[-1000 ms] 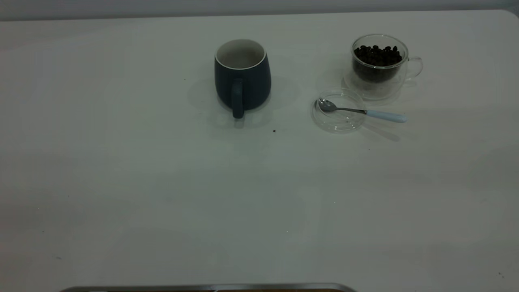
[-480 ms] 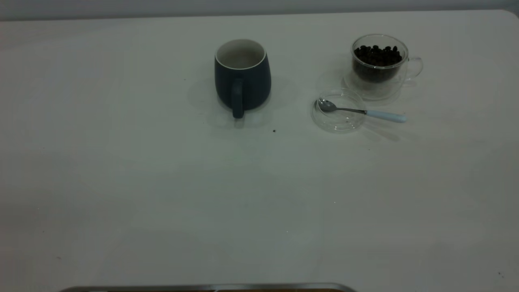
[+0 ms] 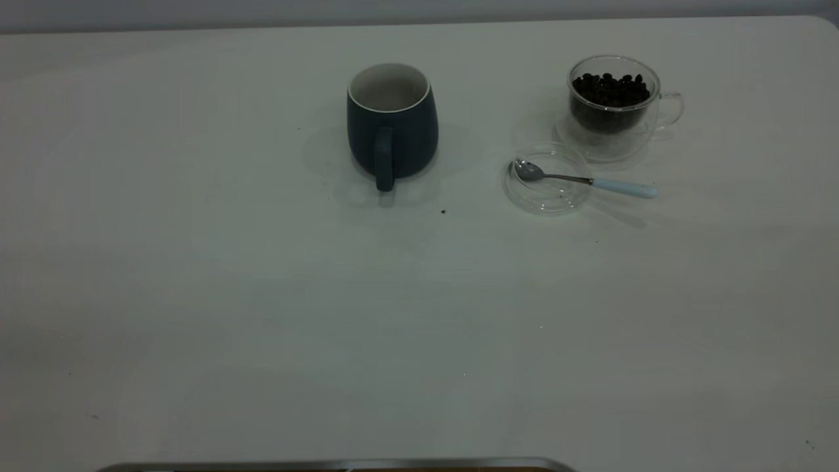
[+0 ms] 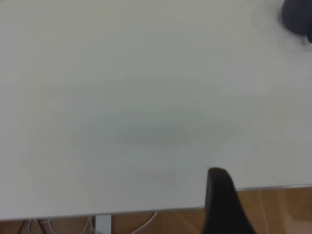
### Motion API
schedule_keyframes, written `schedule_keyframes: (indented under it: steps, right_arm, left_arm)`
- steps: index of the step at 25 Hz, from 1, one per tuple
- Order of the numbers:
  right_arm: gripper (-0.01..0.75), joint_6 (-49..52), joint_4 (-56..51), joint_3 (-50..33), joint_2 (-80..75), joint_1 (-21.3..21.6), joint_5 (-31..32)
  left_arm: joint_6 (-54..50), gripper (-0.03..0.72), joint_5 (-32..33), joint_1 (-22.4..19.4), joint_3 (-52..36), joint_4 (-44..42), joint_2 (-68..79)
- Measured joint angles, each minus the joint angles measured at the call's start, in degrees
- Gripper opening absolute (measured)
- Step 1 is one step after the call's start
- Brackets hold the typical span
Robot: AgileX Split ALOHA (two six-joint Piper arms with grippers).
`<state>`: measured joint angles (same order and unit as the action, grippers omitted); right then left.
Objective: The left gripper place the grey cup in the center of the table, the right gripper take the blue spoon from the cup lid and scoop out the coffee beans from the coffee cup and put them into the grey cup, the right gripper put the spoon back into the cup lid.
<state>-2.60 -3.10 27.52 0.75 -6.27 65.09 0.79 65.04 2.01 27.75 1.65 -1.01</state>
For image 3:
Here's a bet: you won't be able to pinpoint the dark blue-grey ceramic mug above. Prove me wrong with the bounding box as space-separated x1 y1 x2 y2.
347 62 440 193

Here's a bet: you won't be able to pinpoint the clear round glass lid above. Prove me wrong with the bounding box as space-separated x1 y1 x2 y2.
501 142 595 216

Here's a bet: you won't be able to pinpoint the metal spoon pale blue handle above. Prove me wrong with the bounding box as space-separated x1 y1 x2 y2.
513 159 659 200

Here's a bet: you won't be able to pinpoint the dark roasted coffee beans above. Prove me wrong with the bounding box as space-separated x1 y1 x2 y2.
570 71 652 136

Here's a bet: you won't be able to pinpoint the clear double-wall glass cup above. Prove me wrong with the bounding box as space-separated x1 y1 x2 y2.
555 55 686 164

